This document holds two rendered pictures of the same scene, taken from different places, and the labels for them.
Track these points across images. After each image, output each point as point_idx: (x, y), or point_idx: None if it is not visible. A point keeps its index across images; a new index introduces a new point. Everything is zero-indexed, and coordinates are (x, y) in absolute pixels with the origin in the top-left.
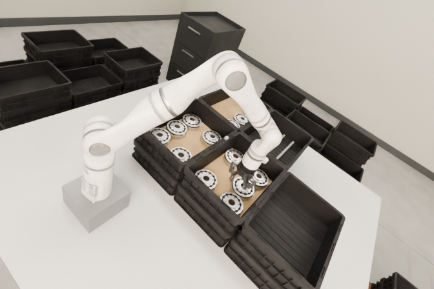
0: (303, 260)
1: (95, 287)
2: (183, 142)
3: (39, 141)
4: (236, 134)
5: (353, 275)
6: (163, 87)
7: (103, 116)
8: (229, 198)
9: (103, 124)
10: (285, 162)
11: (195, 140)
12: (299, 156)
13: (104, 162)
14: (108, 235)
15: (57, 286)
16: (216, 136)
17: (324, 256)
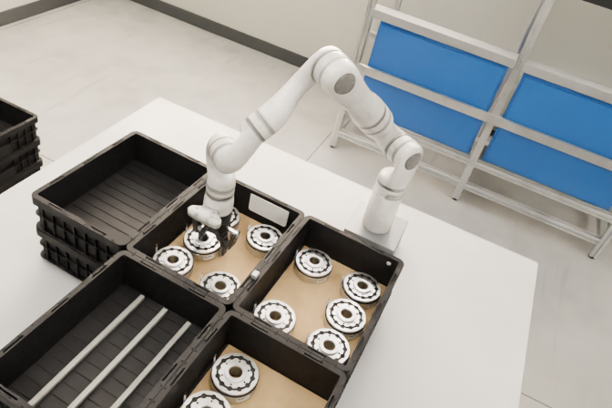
0: (114, 185)
1: (321, 192)
2: (320, 302)
3: (489, 300)
4: (233, 294)
5: None
6: (382, 100)
7: (413, 147)
8: None
9: (406, 138)
10: (81, 331)
11: (300, 314)
12: None
13: (384, 168)
14: (336, 223)
15: (348, 191)
16: (266, 318)
17: (100, 161)
